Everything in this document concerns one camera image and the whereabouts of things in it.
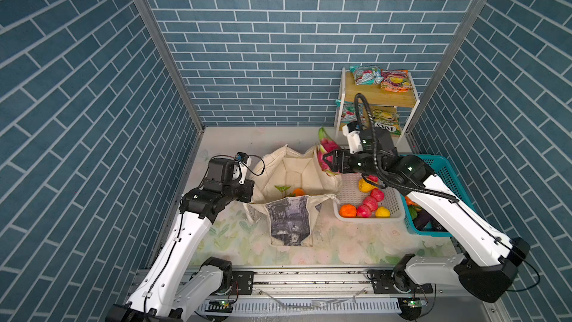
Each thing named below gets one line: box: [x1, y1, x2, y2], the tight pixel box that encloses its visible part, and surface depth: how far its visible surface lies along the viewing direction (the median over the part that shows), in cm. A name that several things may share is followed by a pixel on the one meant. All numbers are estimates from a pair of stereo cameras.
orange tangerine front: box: [338, 203, 357, 218], surface depth 87 cm
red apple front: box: [356, 204, 372, 219], surface depth 86 cm
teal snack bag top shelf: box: [349, 64, 384, 86], surface depth 91 cm
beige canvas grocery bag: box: [244, 144, 342, 248], surface depth 80 cm
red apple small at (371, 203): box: [362, 196, 379, 212], surface depth 88 cm
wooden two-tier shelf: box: [335, 67, 421, 147], surface depth 90 cm
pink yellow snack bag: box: [379, 69, 413, 94], surface depth 91 cm
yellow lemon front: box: [375, 205, 392, 219], surface depth 88 cm
